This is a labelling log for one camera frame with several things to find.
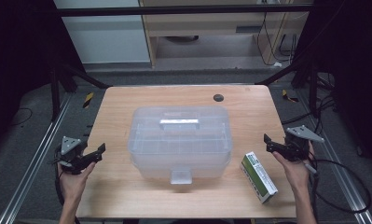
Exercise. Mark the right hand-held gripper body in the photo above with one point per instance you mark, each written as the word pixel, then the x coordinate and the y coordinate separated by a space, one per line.
pixel 303 133

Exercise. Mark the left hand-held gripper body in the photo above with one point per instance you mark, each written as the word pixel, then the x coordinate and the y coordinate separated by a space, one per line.
pixel 69 144

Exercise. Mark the green and white medicine box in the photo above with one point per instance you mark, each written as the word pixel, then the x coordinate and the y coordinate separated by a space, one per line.
pixel 259 177

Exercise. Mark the clear plastic storage box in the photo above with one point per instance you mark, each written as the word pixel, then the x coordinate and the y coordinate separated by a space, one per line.
pixel 179 146

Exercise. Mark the person's left hand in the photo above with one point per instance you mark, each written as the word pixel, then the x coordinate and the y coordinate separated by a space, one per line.
pixel 71 185

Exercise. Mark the person's right hand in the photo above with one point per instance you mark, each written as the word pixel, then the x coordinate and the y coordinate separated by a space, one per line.
pixel 298 175

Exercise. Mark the yellow and black tape strip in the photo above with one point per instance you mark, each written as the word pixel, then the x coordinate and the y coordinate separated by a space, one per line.
pixel 288 97
pixel 88 100

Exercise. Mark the black metal stand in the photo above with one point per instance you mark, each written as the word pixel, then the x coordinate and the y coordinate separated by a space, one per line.
pixel 55 93
pixel 312 90

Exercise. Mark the dark round table grommet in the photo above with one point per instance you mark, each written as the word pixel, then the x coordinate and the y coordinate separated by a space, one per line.
pixel 218 97

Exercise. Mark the white power plug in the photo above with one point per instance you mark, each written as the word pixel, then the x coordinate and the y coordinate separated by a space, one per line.
pixel 277 64

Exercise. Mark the white cabinet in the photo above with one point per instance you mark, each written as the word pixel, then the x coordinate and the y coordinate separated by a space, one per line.
pixel 106 37

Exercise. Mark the light wooden shelf unit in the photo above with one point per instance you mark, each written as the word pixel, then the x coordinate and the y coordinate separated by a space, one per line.
pixel 211 23

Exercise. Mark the black horizontal metal bar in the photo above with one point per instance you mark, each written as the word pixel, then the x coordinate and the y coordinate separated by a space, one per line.
pixel 180 10

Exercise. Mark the aluminium floor rail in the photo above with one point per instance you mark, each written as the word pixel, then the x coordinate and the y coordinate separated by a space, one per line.
pixel 339 168
pixel 34 161

